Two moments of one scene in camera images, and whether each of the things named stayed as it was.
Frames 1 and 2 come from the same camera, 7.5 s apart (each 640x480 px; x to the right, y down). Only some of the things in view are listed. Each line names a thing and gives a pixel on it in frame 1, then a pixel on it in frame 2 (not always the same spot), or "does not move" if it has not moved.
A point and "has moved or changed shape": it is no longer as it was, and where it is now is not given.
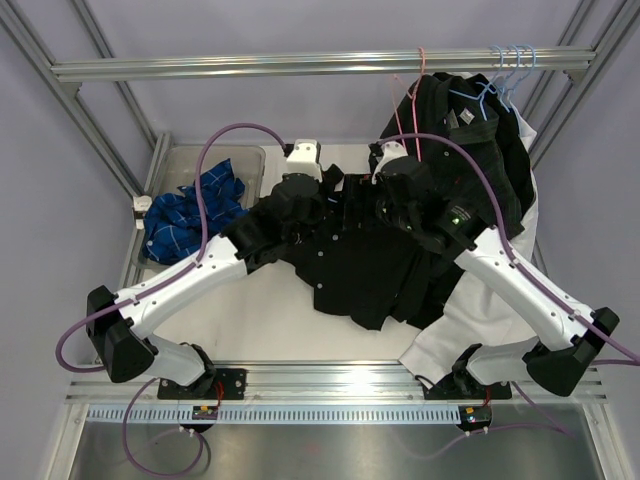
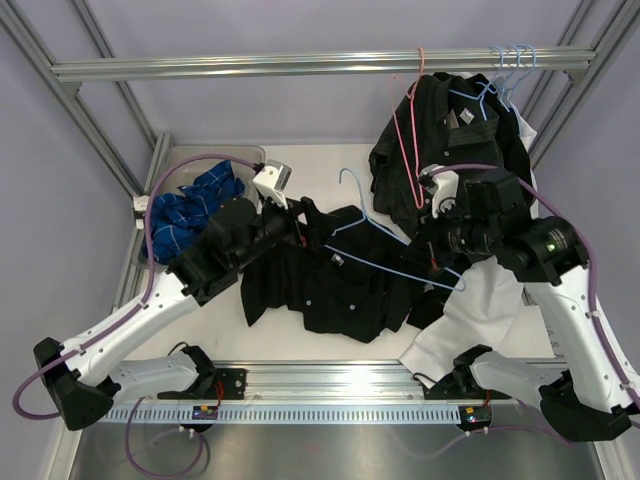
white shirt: (470, 314) does not move
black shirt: (357, 267) has moved or changed shape
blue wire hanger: (512, 77) does not move
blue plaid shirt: (173, 224) does not move
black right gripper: (379, 184) to (434, 245)
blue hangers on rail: (487, 85) does not move
